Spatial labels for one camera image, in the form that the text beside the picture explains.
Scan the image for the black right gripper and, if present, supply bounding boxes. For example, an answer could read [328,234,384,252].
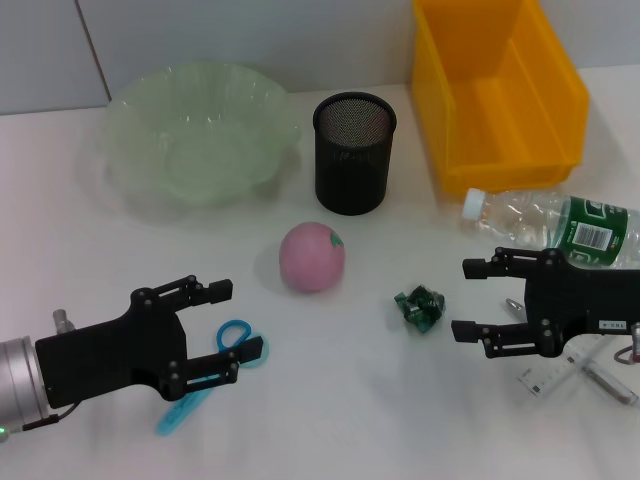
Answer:
[450,246,640,360]

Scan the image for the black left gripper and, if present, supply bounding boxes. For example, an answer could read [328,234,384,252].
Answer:
[34,273,265,408]

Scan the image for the clear green-label water bottle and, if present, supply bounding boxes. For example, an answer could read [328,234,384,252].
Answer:
[460,187,640,274]

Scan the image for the blue plastic scissors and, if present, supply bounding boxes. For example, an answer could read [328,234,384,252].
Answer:
[156,319,271,437]

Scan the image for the green plastic wrapper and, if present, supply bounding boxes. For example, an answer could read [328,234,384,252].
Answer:
[392,284,446,335]

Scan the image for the pink peach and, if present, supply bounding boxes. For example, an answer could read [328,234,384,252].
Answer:
[278,221,349,295]

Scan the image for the transparent plastic ruler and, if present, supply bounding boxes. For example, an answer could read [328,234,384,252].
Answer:
[517,334,609,399]

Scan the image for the silver grey pen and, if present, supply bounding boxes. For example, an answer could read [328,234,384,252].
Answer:
[504,297,640,407]

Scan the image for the pale green glass fruit plate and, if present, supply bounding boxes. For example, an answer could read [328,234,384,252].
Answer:
[99,60,305,209]

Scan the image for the yellow plastic storage bin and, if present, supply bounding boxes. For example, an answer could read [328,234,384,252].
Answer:
[411,0,591,195]

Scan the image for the black mesh cup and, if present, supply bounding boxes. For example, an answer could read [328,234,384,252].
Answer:
[312,92,399,217]

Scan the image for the right wrist cable with connector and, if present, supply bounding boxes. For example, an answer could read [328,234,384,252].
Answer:
[613,322,640,365]

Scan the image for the left wrist cable with connectors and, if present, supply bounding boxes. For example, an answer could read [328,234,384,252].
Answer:
[22,308,82,432]

